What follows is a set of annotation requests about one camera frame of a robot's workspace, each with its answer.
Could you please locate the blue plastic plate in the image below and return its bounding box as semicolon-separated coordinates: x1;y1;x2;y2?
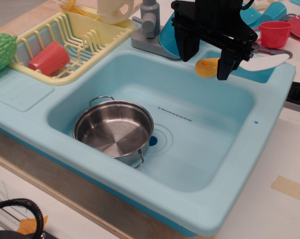
240;7;262;28

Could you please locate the black base bottom left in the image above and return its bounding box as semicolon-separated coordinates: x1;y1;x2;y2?
0;230;56;239

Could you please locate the red cup with handle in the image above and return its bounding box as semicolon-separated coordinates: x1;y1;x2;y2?
253;21;292;48

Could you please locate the red plastic cup in rack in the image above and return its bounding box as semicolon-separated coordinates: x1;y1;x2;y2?
28;41;70;76

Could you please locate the cream toy detergent bottle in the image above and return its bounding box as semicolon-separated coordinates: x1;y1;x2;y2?
97;0;134;24

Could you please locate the blue plastic bowl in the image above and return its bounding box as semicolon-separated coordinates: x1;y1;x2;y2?
159;13;180;59

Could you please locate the light blue toy sink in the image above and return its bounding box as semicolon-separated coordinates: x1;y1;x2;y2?
0;39;296;236

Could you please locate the black braided cable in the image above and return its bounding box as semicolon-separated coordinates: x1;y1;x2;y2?
0;198;44;239

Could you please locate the yellow handled white toy knife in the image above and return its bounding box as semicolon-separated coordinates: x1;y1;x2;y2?
195;53;290;78

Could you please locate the black device at right edge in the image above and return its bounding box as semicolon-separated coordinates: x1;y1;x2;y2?
286;82;300;105

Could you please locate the grey toy faucet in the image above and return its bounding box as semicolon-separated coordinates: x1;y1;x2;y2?
131;0;180;60

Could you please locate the blue plastic tumbler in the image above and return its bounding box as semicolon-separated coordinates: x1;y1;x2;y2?
258;1;287;24

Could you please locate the orange tape piece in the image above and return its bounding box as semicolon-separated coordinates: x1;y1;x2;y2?
17;218;37;235

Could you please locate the stainless steel pot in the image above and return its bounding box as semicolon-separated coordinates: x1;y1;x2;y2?
73;96;154;168

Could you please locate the green toy bitter gourd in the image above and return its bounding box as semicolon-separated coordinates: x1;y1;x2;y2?
0;33;17;71

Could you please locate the grey toy spoon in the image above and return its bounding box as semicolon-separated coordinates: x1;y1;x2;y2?
253;42;293;59

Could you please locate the beige masking tape strip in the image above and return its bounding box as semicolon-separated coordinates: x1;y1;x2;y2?
271;176;300;200

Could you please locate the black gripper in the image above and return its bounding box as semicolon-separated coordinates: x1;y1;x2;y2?
171;0;257;80

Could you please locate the yellow dish rack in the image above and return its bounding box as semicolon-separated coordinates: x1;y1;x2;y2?
9;7;136;86

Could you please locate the orange toy utensil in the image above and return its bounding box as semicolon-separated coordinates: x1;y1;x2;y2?
55;0;87;16

